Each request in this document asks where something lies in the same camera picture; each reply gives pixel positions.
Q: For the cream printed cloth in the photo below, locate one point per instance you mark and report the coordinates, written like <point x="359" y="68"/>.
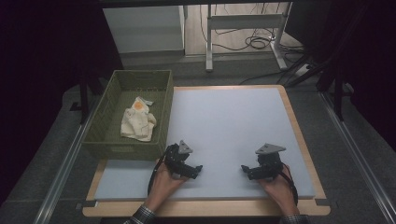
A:
<point x="137" y="123"/>

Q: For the green woven basket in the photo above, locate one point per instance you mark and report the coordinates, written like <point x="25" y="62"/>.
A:
<point x="124" y="149"/>

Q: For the metal floor rail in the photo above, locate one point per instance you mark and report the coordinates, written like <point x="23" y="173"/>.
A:
<point x="60" y="177"/>
<point x="358" y="155"/>

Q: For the black stand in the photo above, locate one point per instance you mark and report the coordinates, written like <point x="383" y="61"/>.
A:
<point x="83" y="99"/>
<point x="337" y="96"/>

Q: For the person's left hand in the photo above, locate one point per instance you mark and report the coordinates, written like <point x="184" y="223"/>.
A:
<point x="163" y="186"/>

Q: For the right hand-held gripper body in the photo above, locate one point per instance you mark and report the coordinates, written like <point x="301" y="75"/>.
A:
<point x="271" y="165"/>

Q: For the white metal desk frame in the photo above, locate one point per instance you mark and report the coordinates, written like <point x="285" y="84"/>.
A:
<point x="243" y="21"/>

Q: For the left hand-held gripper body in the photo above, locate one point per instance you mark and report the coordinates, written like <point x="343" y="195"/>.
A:
<point x="176" y="160"/>

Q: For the person's right hand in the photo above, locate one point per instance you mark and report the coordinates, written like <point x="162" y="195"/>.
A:
<point x="281" y="191"/>

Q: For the grey foam mat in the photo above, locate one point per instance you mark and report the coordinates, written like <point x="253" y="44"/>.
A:
<point x="224" y="124"/>

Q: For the white power strip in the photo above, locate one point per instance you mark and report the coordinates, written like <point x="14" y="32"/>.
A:
<point x="302" y="70"/>

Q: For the white cabinet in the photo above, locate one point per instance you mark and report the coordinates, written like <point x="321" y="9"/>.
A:
<point x="143" y="29"/>

